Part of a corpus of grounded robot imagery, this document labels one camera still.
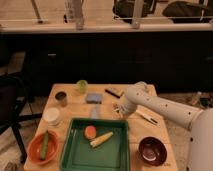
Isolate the silver metal fork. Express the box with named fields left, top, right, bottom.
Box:
left=112, top=103, right=120, bottom=113

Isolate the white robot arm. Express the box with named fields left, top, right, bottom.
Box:
left=119, top=82, right=213, bottom=171

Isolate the dark purple bowl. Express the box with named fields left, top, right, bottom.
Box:
left=137, top=137, right=167, bottom=166

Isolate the orange bowl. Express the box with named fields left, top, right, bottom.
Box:
left=27, top=130, right=59, bottom=165

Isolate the green plastic cup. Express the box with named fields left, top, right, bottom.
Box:
left=77, top=80, right=88, bottom=94

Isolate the clear plastic piece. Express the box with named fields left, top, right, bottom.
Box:
left=90, top=105, right=101, bottom=119

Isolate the small metal cup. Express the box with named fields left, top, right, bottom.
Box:
left=55, top=91, right=67, bottom=107

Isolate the orange carrot piece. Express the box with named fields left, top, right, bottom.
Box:
left=84, top=125, right=96, bottom=139

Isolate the yellow corn cob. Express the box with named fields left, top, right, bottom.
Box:
left=90, top=132, right=113, bottom=148

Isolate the white lidded container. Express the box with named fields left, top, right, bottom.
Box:
left=43, top=107, right=60, bottom=126

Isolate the green plastic tray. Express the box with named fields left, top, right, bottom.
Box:
left=60, top=118, right=130, bottom=171

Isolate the wooden table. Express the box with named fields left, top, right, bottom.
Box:
left=24, top=84, right=178, bottom=171

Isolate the green cucumber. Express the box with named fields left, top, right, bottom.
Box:
left=40, top=131, right=49, bottom=160

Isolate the black office chair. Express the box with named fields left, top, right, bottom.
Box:
left=0, top=75, right=42, bottom=163

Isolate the white handled utensil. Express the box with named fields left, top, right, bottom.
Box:
left=136, top=110, right=158, bottom=124

